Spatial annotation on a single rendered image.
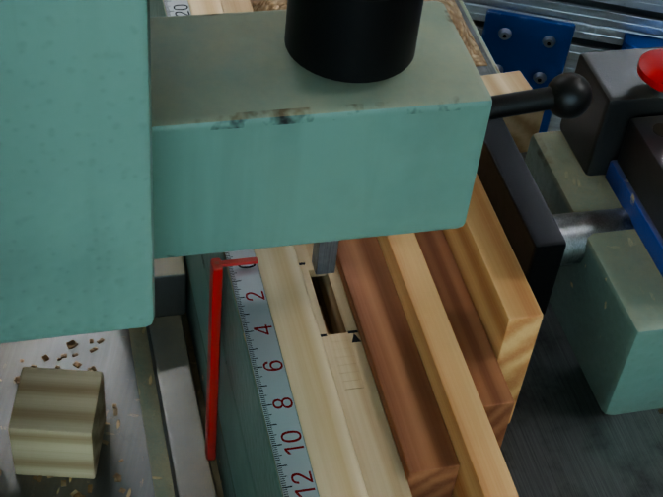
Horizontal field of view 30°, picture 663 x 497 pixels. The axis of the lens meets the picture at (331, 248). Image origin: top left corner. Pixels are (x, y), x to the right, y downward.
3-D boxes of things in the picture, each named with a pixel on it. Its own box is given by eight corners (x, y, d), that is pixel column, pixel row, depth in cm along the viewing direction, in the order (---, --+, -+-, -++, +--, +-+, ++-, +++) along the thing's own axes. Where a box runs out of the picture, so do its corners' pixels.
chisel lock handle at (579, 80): (593, 126, 53) (605, 90, 52) (449, 139, 51) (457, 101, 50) (576, 98, 54) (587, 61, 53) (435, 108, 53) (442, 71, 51)
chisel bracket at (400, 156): (462, 255, 53) (498, 99, 47) (132, 291, 50) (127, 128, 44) (414, 145, 58) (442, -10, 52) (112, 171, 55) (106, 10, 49)
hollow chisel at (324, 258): (334, 273, 57) (345, 192, 53) (315, 275, 56) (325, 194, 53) (330, 259, 57) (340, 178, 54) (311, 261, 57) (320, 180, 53)
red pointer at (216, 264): (246, 457, 65) (258, 264, 55) (206, 461, 65) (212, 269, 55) (243, 444, 66) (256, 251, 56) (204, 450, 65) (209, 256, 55)
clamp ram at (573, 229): (640, 362, 60) (695, 230, 54) (497, 381, 59) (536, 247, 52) (574, 235, 66) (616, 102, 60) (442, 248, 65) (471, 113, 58)
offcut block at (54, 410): (14, 475, 65) (7, 428, 62) (29, 413, 68) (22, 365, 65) (95, 479, 65) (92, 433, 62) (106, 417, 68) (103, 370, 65)
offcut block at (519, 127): (441, 123, 73) (450, 79, 71) (509, 113, 74) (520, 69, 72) (465, 162, 71) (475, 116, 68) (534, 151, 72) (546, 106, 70)
